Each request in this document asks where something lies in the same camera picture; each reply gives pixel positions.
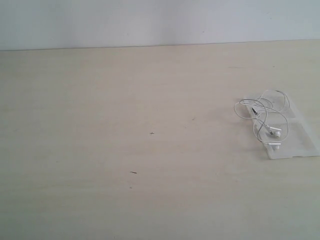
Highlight white wired earphones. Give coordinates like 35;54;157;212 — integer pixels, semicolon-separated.
233;89;291;150

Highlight clear plastic storage case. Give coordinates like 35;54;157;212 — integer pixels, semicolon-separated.
245;94;320;160

